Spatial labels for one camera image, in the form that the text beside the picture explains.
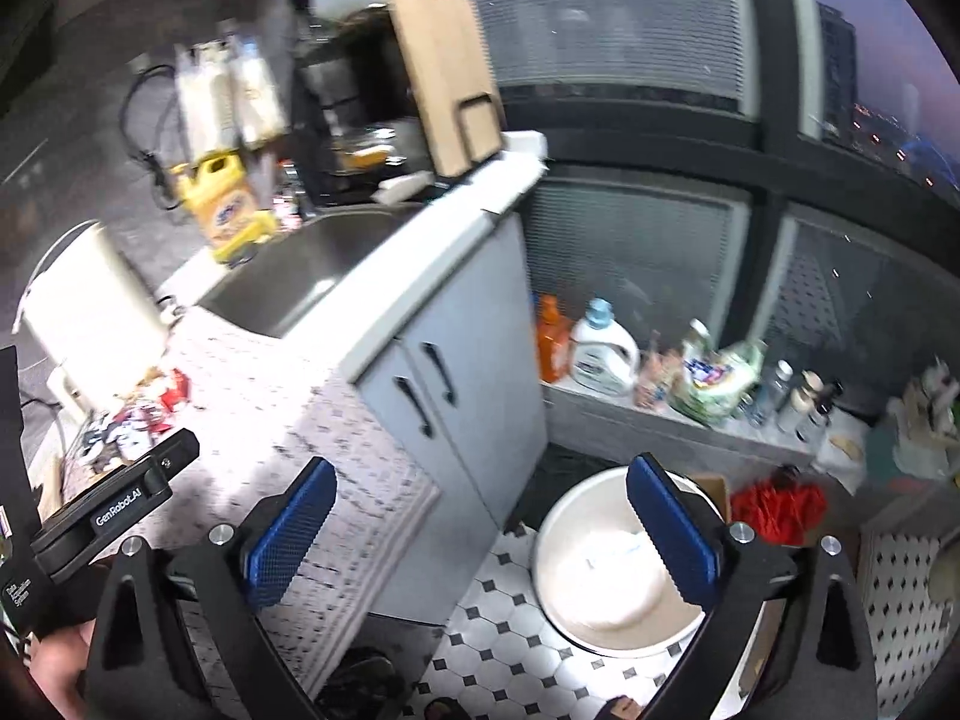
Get glass bowl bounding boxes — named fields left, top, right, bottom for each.
left=334, top=129, right=412, bottom=175

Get speckled white counter mat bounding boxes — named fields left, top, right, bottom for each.
left=154, top=307, right=443, bottom=698

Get black window frame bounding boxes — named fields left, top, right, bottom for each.
left=450, top=0, right=960, bottom=365

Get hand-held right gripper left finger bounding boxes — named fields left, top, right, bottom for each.
left=82, top=456, right=340, bottom=720

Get clear plastic bottle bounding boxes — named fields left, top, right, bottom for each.
left=225, top=36, right=290, bottom=151

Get black power cable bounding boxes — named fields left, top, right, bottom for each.
left=120, top=64, right=188, bottom=212

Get white kitchen cabinet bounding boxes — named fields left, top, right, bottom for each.
left=330, top=150, right=552, bottom=627

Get person's left hand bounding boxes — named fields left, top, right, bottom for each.
left=30, top=619, right=100, bottom=720

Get white tissue paper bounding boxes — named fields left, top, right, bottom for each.
left=814, top=411, right=877, bottom=494

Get white electric kettle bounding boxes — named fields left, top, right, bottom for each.
left=13, top=220, right=172, bottom=422

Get brown cardboard box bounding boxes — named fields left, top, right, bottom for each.
left=684, top=472, right=732, bottom=524

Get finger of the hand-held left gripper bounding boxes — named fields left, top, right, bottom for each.
left=0, top=345, right=42, bottom=541

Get yellow detergent jug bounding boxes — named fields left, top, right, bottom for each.
left=169, top=150, right=278, bottom=265

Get small white box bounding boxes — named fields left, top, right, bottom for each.
left=501, top=129, right=550, bottom=163

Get dark shoe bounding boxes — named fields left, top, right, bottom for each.
left=315, top=646, right=410, bottom=720

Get white bottles on wall shelf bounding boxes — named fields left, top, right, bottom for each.
left=174, top=41, right=239, bottom=158

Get pale cloth bundle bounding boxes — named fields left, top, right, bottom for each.
left=883, top=358, right=960, bottom=482

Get white round plastic bucket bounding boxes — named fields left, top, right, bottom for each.
left=532, top=465, right=734, bottom=657

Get white tile patterned stand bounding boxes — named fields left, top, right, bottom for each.
left=855, top=486, right=960, bottom=720

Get red mop head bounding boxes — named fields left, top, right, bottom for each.
left=729, top=465, right=830, bottom=547

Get wooden cutting board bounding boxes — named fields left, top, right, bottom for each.
left=386, top=0, right=507, bottom=179

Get white bottle with dark cap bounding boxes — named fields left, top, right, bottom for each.
left=780, top=369, right=826, bottom=436

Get red label can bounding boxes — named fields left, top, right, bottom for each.
left=271, top=157, right=310, bottom=224

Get dark glass bottle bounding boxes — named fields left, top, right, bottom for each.
left=796, top=381, right=845, bottom=445

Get orange detergent bottle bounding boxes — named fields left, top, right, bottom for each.
left=536, top=294, right=577, bottom=385

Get black floor mat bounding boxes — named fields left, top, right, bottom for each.
left=504, top=441, right=638, bottom=533

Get white crumpled tissue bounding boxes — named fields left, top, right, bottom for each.
left=581, top=523, right=655, bottom=580

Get black dish rack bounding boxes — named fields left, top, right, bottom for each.
left=289, top=4, right=511, bottom=215

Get pile of snack wrappers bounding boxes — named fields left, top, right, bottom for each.
left=75, top=366, right=197, bottom=475

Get white laundry detergent bottle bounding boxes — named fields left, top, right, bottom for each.
left=568, top=298, right=642, bottom=398

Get green white plastic bag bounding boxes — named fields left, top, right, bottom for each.
left=671, top=319, right=767, bottom=427

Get pink packet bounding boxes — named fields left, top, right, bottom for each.
left=634, top=334, right=685, bottom=412

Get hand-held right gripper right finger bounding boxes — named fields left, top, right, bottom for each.
left=626, top=452, right=878, bottom=720

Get white foam piece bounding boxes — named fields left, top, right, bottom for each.
left=373, top=169, right=437, bottom=205

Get steel kitchen sink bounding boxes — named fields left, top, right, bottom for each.
left=196, top=206, right=421, bottom=340

